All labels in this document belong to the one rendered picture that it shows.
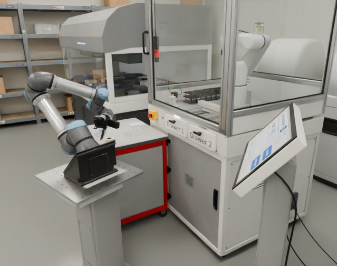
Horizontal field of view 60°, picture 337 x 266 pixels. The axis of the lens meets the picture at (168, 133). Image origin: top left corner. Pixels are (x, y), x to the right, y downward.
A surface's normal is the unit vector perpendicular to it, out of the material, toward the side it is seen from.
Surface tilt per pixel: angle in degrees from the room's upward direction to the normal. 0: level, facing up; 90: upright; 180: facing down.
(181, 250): 0
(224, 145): 90
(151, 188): 90
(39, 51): 90
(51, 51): 90
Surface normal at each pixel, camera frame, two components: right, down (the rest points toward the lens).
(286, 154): -0.35, 0.31
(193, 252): -0.01, -0.95
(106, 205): 0.74, 0.21
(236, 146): 0.51, 0.27
